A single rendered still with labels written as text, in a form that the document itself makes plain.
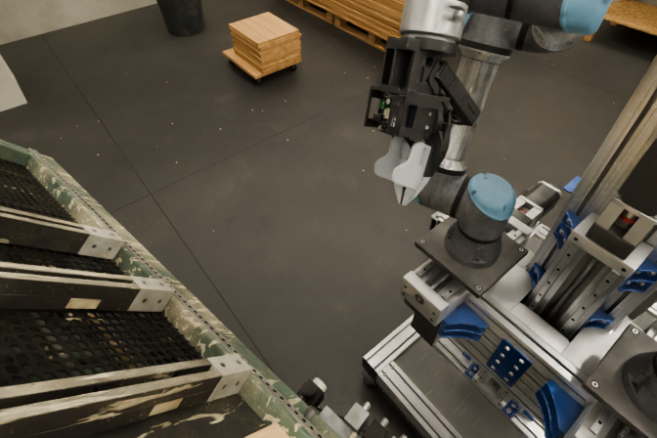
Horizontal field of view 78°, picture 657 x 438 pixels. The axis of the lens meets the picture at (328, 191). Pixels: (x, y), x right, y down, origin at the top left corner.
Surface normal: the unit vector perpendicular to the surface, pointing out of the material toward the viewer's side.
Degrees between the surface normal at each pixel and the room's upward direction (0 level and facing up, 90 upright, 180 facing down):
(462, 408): 0
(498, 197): 7
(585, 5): 76
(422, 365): 0
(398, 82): 70
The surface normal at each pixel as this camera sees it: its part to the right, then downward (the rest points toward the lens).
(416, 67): 0.54, 0.31
